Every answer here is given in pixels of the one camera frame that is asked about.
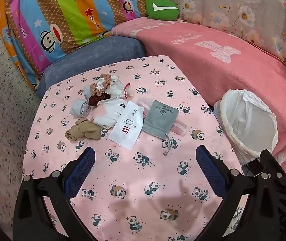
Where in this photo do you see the dark red velvet scrunchie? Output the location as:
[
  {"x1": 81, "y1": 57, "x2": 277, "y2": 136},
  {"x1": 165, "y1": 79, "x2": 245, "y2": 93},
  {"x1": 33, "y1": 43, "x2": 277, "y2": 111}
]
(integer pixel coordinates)
[{"x1": 88, "y1": 93, "x2": 111, "y2": 107}]

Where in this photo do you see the striped monkey print quilt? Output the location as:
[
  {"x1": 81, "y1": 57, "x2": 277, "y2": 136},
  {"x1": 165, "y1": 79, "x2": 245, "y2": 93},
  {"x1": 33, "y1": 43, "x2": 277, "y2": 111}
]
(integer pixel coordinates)
[{"x1": 0, "y1": 0, "x2": 153, "y2": 91}]

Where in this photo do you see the pink blanket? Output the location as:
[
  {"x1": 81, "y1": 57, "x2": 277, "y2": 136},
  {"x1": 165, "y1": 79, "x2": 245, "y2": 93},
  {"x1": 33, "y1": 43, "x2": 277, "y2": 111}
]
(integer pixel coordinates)
[{"x1": 110, "y1": 17, "x2": 286, "y2": 179}]

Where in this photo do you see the green round cushion white tick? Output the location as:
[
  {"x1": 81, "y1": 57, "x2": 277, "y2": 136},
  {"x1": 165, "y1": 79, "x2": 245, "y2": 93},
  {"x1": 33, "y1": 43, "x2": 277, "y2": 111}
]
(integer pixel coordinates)
[{"x1": 146, "y1": 0, "x2": 180, "y2": 20}]

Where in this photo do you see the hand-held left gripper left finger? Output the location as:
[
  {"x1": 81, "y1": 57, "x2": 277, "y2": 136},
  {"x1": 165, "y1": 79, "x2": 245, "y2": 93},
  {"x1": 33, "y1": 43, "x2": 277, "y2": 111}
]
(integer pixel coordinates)
[{"x1": 13, "y1": 147, "x2": 101, "y2": 241}]

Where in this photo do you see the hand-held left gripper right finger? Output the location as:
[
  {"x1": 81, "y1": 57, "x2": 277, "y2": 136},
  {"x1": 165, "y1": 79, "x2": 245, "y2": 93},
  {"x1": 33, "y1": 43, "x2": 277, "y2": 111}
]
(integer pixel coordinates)
[{"x1": 195, "y1": 145, "x2": 281, "y2": 241}]

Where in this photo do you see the white bag-lined waste bin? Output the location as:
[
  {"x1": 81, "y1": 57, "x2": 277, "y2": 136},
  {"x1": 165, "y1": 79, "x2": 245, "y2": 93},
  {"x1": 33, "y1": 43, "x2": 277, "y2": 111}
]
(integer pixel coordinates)
[{"x1": 213, "y1": 89, "x2": 279, "y2": 165}]

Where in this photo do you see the beige brown scrunchie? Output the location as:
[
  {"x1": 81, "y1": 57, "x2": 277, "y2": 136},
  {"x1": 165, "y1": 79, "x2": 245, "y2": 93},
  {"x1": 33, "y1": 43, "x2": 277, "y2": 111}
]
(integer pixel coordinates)
[{"x1": 90, "y1": 73, "x2": 112, "y2": 96}]

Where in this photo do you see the white paper bag red print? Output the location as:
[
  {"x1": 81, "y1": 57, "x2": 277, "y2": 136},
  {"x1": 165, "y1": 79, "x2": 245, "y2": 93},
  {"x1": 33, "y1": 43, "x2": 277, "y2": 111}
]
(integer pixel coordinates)
[{"x1": 108, "y1": 101, "x2": 145, "y2": 151}]

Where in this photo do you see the pink transparent packet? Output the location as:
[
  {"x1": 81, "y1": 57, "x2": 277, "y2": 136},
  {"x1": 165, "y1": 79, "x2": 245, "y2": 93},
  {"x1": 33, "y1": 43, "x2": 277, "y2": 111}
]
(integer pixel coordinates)
[{"x1": 136, "y1": 97, "x2": 189, "y2": 134}]

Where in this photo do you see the pink panda print tablecloth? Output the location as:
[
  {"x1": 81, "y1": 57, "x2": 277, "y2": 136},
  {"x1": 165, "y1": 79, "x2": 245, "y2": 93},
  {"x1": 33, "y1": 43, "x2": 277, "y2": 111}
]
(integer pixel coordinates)
[{"x1": 23, "y1": 56, "x2": 249, "y2": 241}]

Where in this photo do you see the tan nylon stocking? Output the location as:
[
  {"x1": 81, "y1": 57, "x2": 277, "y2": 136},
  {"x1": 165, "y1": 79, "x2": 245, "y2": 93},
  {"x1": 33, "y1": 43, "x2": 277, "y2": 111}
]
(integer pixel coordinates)
[{"x1": 65, "y1": 117, "x2": 108, "y2": 141}]

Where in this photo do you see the white sock with red thread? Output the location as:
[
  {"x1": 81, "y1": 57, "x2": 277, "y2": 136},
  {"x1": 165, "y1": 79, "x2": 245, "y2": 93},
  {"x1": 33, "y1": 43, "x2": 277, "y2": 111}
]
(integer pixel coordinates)
[{"x1": 96, "y1": 75, "x2": 134, "y2": 103}]

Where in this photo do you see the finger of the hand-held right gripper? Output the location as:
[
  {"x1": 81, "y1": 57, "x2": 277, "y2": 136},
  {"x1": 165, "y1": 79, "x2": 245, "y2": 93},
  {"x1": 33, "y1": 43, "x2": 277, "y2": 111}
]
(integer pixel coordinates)
[{"x1": 259, "y1": 149, "x2": 286, "y2": 179}]

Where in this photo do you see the grey floral cloth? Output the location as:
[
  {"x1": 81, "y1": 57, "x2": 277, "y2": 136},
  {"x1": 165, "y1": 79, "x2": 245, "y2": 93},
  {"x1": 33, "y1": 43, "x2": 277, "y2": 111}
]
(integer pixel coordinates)
[{"x1": 149, "y1": 0, "x2": 286, "y2": 66}]

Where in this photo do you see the blue-grey sofa cushion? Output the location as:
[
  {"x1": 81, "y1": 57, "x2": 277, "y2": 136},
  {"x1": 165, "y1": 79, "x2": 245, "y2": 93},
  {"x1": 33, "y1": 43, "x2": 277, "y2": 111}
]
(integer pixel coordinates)
[{"x1": 35, "y1": 36, "x2": 147, "y2": 98}]

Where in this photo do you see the grey drawstring pouch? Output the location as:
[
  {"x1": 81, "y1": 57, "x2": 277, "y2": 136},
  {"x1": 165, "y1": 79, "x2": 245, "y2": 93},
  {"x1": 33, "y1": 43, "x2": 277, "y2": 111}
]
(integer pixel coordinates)
[{"x1": 142, "y1": 100, "x2": 180, "y2": 156}]

